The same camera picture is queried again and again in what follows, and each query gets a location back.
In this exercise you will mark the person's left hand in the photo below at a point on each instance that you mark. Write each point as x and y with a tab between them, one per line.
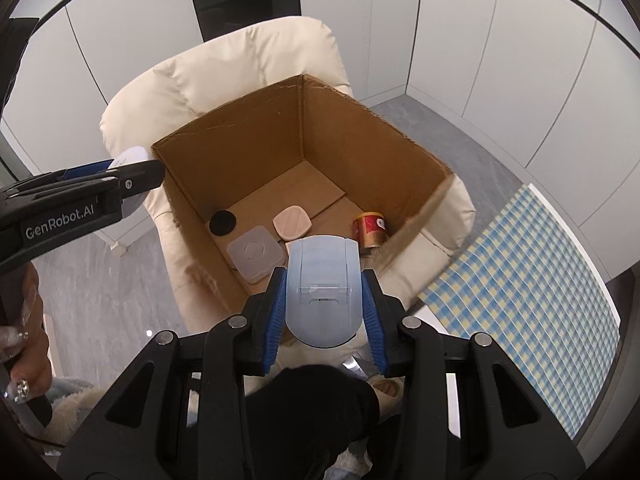
37	350

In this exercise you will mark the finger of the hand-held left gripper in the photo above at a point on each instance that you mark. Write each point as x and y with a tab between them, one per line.
142	175
87	170

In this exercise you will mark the cream padded armchair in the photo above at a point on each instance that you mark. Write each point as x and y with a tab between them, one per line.
225	70

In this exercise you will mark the black round puff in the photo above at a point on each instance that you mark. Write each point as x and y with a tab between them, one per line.
223	223

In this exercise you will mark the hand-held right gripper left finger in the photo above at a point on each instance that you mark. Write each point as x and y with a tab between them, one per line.
275	320

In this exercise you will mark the white table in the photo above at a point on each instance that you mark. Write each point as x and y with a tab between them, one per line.
452	405

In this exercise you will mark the red jar yellow lid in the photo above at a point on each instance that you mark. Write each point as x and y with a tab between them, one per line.
370	230

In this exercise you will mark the translucent case with clasp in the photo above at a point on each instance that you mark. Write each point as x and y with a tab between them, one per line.
322	280

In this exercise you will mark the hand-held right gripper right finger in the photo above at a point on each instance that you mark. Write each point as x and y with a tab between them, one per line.
372	320

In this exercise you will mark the brown cardboard box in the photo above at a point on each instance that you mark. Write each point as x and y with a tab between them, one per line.
350	150

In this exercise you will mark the white round compact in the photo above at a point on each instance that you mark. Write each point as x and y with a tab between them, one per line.
131	154

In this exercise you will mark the beige slipper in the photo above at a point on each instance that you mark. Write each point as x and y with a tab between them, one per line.
387	389

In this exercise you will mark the blue yellow checkered tablecloth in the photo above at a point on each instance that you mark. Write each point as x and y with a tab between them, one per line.
525	285

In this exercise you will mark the white wall cabinets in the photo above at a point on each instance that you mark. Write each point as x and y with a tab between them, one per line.
450	35

